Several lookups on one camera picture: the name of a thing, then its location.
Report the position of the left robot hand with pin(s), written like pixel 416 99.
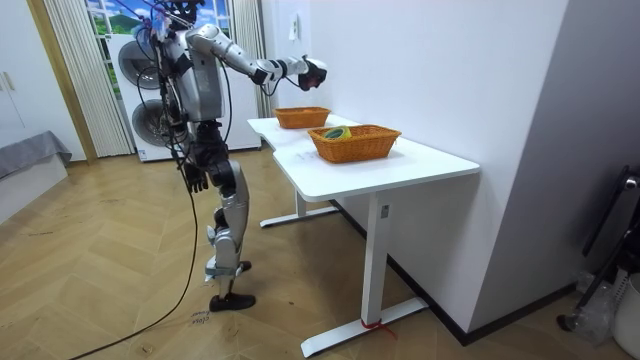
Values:
pixel 196 178

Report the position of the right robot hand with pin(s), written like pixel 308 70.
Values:
pixel 314 75

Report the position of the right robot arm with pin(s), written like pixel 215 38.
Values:
pixel 235 52

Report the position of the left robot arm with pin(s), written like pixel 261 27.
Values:
pixel 176 117

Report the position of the robot legs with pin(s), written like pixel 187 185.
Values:
pixel 235 200

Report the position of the orange wicker basket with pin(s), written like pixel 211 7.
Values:
pixel 357 147
pixel 300 119

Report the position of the yellow green round item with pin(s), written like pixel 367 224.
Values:
pixel 337 133

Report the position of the white washing machine tower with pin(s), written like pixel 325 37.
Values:
pixel 242 117

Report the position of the white pleated curtain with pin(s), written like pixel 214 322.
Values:
pixel 250 30
pixel 90 80

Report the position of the robot body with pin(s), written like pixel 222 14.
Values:
pixel 202 80

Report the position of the white desk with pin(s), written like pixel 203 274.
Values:
pixel 340 175

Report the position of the grey bed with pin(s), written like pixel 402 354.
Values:
pixel 30 150

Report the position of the landscape window poster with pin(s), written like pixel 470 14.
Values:
pixel 117 22

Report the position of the black stand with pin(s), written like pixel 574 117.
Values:
pixel 607 220

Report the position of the clear plastic bag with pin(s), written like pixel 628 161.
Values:
pixel 592 315

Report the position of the white bin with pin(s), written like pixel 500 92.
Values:
pixel 629 320

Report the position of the white wall switch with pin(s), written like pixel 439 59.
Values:
pixel 294 26

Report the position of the wooden frame strip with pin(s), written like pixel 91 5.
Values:
pixel 60 75

